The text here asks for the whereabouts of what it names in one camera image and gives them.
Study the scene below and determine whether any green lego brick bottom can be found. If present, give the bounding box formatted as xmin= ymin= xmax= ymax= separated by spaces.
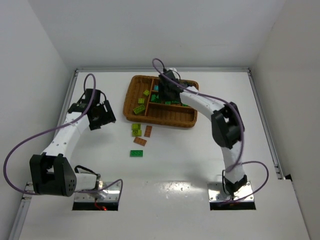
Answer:
xmin=150 ymin=94 xmax=161 ymax=103

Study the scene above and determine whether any small lime lego brick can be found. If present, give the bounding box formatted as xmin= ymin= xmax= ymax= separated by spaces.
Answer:
xmin=143 ymin=90 xmax=150 ymax=96

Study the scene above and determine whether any lime green lego brick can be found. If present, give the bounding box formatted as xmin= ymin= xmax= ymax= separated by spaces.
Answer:
xmin=133 ymin=105 xmax=146 ymax=115

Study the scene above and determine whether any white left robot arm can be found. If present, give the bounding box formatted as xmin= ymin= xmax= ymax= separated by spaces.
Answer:
xmin=29 ymin=88 xmax=116 ymax=197

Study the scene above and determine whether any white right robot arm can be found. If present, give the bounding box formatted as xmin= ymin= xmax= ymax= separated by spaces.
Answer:
xmin=158 ymin=68 xmax=247 ymax=196

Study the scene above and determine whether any brown wicker divided basket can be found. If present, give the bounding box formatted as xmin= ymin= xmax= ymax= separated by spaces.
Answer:
xmin=123 ymin=75 xmax=198 ymax=128

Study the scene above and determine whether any brown lego brick flat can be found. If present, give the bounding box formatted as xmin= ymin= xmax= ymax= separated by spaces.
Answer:
xmin=133 ymin=137 xmax=147 ymax=147

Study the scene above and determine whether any green long lego brick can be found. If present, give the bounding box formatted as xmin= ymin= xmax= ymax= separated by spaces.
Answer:
xmin=129 ymin=150 xmax=144 ymax=158

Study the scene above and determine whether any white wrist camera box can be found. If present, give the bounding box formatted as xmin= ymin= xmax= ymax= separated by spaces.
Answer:
xmin=168 ymin=67 xmax=178 ymax=73

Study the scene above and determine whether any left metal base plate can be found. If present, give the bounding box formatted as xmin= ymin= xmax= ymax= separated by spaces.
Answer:
xmin=74 ymin=181 xmax=122 ymax=203

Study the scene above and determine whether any metal base plate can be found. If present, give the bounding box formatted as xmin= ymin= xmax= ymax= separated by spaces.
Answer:
xmin=74 ymin=181 xmax=122 ymax=203
xmin=207 ymin=181 xmax=255 ymax=203

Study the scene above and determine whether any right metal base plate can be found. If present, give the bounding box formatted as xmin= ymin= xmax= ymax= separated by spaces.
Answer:
xmin=207 ymin=181 xmax=255 ymax=203

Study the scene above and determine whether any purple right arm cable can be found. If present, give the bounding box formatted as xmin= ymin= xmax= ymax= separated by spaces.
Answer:
xmin=151 ymin=58 xmax=270 ymax=205

